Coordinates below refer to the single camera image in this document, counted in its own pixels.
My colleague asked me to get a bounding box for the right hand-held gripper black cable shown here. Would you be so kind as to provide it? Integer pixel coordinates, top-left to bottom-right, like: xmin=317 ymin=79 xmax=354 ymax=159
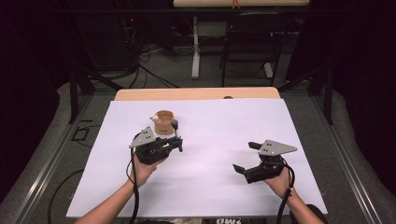
xmin=275 ymin=160 xmax=296 ymax=224

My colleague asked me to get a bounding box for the left hand-held gripper black cable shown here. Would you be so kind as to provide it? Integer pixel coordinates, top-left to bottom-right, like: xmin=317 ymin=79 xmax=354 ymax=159
xmin=125 ymin=132 xmax=143 ymax=224

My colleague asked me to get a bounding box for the black metal frame stand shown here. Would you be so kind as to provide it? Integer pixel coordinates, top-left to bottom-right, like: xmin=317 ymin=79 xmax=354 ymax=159
xmin=277 ymin=64 xmax=334 ymax=126
xmin=66 ymin=63 xmax=125 ymax=125

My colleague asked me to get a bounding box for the person's right hand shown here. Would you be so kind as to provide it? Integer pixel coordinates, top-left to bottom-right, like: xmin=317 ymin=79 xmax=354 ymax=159
xmin=263 ymin=166 xmax=297 ymax=200

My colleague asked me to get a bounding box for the black floor cable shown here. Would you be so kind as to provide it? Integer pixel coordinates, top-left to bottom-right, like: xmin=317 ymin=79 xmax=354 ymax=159
xmin=47 ymin=168 xmax=85 ymax=224

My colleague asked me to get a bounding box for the person's dark printed clothing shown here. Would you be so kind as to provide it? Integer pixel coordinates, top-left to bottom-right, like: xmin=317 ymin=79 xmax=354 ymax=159
xmin=204 ymin=217 xmax=247 ymax=224

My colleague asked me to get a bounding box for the hand-held gripper black cable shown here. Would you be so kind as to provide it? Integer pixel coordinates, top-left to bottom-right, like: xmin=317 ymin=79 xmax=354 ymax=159
xmin=125 ymin=132 xmax=143 ymax=224
xmin=275 ymin=160 xmax=296 ymax=224

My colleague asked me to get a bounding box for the light wooden table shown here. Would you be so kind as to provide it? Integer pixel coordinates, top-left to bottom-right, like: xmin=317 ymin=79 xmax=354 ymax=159
xmin=113 ymin=86 xmax=281 ymax=102

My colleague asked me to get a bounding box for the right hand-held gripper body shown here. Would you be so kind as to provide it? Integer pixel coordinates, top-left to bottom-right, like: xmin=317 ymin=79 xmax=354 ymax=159
xmin=245 ymin=139 xmax=299 ymax=185

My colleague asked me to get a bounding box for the person's left hand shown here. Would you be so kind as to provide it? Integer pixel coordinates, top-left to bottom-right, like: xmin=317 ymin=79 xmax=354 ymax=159
xmin=128 ymin=154 xmax=167 ymax=189

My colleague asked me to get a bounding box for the dark curtain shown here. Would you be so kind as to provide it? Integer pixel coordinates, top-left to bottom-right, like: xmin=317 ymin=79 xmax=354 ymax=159
xmin=286 ymin=0 xmax=396 ymax=195
xmin=0 ymin=0 xmax=74 ymax=204

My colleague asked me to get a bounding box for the bundle of black floor cables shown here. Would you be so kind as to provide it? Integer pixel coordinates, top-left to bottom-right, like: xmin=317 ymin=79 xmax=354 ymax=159
xmin=122 ymin=15 xmax=181 ymax=90

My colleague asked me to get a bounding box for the black folding chair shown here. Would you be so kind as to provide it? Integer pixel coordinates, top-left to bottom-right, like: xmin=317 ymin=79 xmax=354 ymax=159
xmin=219 ymin=11 xmax=294 ymax=89

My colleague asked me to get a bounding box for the wooden desk with white legs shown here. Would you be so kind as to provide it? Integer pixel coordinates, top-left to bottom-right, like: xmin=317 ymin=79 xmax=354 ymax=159
xmin=172 ymin=0 xmax=311 ymax=80

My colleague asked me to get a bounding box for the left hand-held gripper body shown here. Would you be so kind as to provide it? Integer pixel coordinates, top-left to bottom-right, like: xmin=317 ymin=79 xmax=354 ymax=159
xmin=128 ymin=125 xmax=177 ymax=166

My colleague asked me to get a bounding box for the aluminium floor rail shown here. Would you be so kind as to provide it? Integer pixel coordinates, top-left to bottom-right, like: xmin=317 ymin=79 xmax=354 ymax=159
xmin=310 ymin=93 xmax=385 ymax=224
xmin=10 ymin=94 xmax=95 ymax=224

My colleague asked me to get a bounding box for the white table cover sheet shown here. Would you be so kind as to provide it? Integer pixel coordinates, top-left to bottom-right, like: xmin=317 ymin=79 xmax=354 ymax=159
xmin=65 ymin=98 xmax=329 ymax=218

